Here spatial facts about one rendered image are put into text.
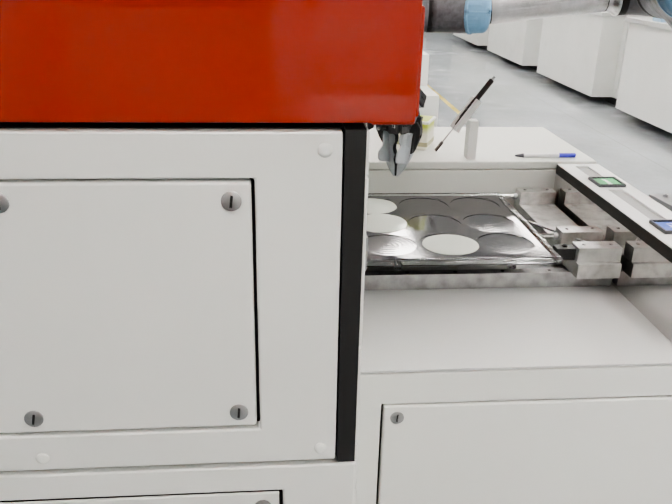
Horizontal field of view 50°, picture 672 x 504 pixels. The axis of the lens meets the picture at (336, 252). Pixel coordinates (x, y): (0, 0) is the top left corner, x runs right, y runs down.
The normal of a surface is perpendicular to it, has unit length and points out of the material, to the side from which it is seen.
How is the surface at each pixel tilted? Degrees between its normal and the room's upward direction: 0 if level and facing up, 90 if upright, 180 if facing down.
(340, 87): 90
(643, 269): 90
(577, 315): 0
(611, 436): 90
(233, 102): 90
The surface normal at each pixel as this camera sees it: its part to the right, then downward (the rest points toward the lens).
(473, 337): 0.02, -0.92
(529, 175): 0.08, 0.38
